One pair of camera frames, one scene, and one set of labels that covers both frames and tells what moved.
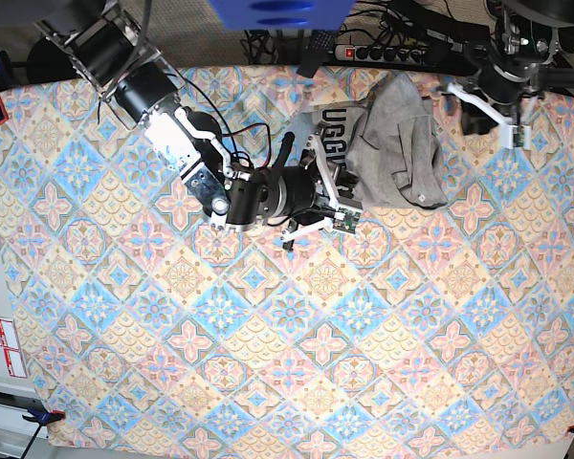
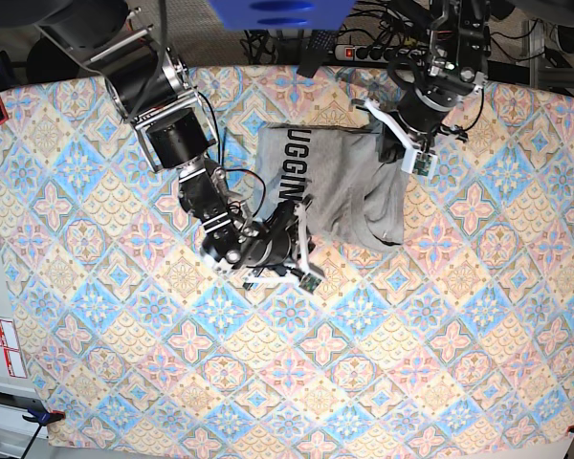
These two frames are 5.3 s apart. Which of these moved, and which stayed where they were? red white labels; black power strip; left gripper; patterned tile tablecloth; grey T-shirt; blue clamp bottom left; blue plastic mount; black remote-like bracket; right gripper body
Moved: left gripper; right gripper body; grey T-shirt
Stayed: black power strip; patterned tile tablecloth; blue plastic mount; blue clamp bottom left; black remote-like bracket; red white labels
